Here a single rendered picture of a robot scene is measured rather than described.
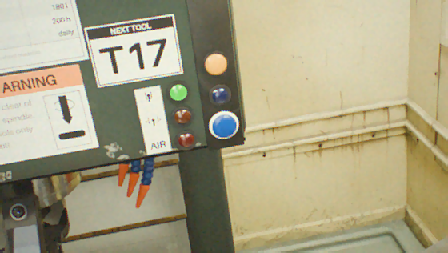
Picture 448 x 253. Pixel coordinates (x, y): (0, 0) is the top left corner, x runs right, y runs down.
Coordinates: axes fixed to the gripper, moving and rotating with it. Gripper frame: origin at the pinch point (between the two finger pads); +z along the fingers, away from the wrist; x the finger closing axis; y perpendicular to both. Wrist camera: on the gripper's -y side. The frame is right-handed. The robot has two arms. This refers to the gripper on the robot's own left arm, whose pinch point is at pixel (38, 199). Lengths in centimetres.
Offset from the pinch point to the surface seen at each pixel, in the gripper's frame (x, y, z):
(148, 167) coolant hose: 18.5, -5.0, -4.4
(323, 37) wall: 74, 15, 80
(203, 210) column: 28, 42, 43
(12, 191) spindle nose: -0.8, -8.0, -8.6
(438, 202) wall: 101, 66, 55
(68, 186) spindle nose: 6.3, -5.1, -5.5
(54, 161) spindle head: 8.8, -18.7, -20.6
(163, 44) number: 23.9, -30.8, -20.2
